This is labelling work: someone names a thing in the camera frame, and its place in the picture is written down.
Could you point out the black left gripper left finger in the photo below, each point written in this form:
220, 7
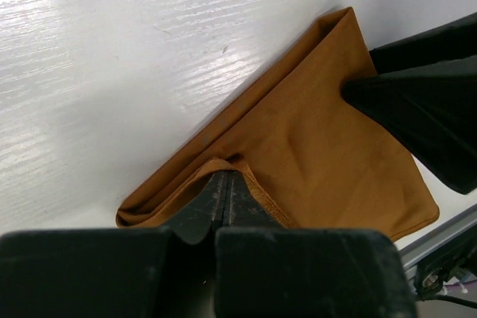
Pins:
160, 272

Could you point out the orange brown cloth napkin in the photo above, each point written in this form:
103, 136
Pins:
309, 158

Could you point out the aluminium table frame rail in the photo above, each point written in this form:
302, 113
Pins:
431, 259

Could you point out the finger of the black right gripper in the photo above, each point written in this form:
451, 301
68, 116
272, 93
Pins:
431, 111
452, 41

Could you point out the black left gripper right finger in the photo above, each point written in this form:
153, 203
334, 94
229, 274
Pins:
264, 270

